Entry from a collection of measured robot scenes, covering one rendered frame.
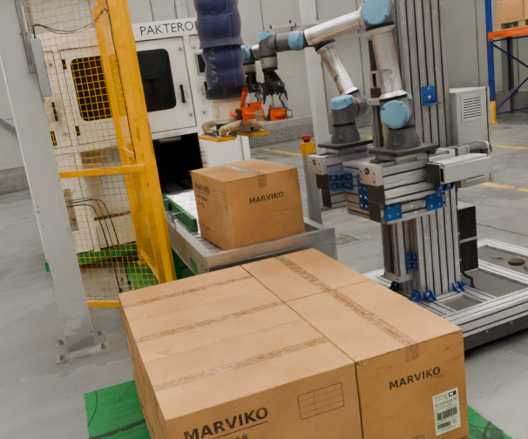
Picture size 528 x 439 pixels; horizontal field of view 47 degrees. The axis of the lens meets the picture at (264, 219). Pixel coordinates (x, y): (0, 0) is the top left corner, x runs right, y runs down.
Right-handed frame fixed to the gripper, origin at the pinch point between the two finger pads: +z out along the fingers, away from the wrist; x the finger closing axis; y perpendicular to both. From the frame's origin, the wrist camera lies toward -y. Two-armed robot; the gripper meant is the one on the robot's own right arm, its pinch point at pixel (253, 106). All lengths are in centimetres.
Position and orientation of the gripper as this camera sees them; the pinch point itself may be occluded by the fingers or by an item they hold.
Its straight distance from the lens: 364.7
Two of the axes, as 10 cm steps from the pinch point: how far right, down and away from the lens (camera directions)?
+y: 4.0, 1.7, -9.0
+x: 9.1, -2.1, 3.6
